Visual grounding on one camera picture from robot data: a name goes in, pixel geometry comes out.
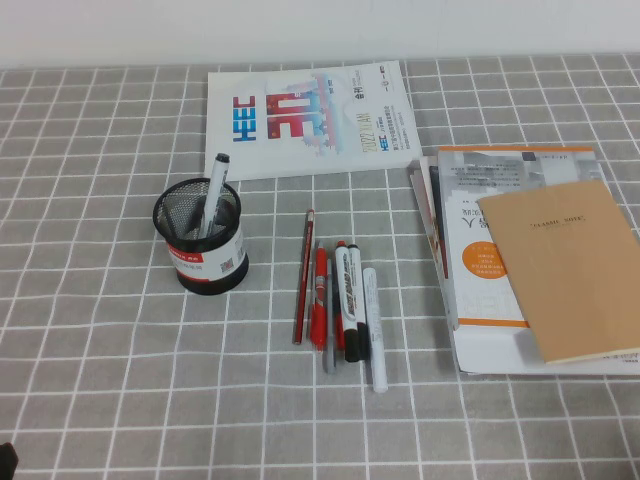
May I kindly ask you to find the black whiteboard marker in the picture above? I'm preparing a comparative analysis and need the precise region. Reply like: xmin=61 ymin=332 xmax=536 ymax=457
xmin=343 ymin=243 xmax=371 ymax=364

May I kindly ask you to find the red and white magazine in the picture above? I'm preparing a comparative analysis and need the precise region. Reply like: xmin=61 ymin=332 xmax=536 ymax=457
xmin=407 ymin=155 xmax=451 ymax=294

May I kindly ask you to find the white HEEC book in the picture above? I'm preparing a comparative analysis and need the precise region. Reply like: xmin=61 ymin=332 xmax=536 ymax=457
xmin=203 ymin=60 xmax=421 ymax=182

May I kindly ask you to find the red ballpoint pen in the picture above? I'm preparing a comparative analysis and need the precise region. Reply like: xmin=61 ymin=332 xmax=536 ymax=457
xmin=309 ymin=240 xmax=331 ymax=353

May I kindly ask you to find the grey checked tablecloth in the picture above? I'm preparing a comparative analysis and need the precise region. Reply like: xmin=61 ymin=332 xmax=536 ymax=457
xmin=0 ymin=54 xmax=640 ymax=480

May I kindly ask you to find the white marker with black cap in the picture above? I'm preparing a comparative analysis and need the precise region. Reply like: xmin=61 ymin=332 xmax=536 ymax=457
xmin=197 ymin=152 xmax=232 ymax=240

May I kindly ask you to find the grey pen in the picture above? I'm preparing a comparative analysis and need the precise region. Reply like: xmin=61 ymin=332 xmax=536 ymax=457
xmin=324 ymin=257 xmax=339 ymax=375

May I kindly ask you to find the white pen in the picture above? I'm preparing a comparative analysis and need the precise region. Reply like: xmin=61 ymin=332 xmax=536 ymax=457
xmin=361 ymin=267 xmax=390 ymax=394

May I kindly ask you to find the orange and white booklet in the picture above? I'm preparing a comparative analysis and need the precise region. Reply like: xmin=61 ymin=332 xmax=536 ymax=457
xmin=436 ymin=145 xmax=604 ymax=331

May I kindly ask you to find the tan classic note notebook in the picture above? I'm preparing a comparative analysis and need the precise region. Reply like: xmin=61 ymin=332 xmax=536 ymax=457
xmin=474 ymin=179 xmax=640 ymax=366

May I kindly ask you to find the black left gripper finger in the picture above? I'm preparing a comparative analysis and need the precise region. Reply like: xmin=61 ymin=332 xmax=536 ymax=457
xmin=0 ymin=442 xmax=19 ymax=480

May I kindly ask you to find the red pencil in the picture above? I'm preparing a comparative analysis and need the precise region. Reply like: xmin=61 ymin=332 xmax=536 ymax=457
xmin=292 ymin=208 xmax=316 ymax=346

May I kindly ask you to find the black mesh pen holder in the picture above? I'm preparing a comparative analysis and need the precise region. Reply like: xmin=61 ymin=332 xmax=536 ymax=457
xmin=152 ymin=177 xmax=250 ymax=296

